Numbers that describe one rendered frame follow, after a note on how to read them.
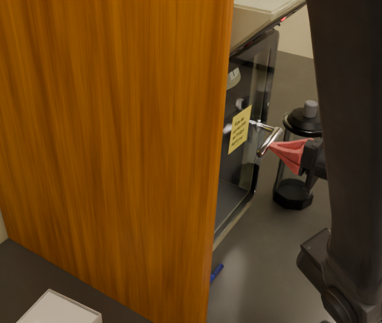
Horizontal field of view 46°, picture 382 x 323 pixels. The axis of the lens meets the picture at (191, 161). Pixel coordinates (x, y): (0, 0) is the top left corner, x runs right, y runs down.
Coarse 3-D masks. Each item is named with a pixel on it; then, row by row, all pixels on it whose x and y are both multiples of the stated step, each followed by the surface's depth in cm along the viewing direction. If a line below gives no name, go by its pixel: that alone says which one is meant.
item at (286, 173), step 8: (288, 112) 104; (296, 128) 98; (288, 136) 101; (296, 136) 99; (280, 168) 107; (288, 168) 105; (280, 176) 108; (288, 176) 106; (296, 176) 105; (304, 176) 104; (280, 184) 109; (288, 184) 107; (296, 184) 106; (280, 192) 110; (288, 192) 108; (296, 192) 107; (304, 192) 107; (296, 200) 108
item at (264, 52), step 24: (264, 48) 80; (240, 72) 75; (264, 72) 84; (240, 96) 78; (264, 96) 89; (264, 120) 94; (240, 144) 86; (240, 168) 91; (240, 192) 96; (216, 216) 88; (216, 240) 93
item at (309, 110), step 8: (304, 104) 99; (312, 104) 98; (296, 112) 101; (304, 112) 99; (312, 112) 98; (288, 120) 100; (296, 120) 99; (304, 120) 98; (312, 120) 98; (304, 128) 97; (312, 128) 97; (320, 128) 98
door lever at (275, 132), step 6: (258, 126) 91; (264, 126) 90; (270, 126) 90; (270, 132) 90; (276, 132) 88; (282, 132) 89; (270, 138) 87; (276, 138) 88; (264, 144) 86; (258, 150) 85; (264, 150) 85; (258, 156) 85; (264, 156) 85
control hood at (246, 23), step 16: (240, 0) 54; (256, 0) 55; (272, 0) 55; (288, 0) 55; (304, 0) 60; (240, 16) 53; (256, 16) 52; (272, 16) 51; (240, 32) 54; (256, 32) 53
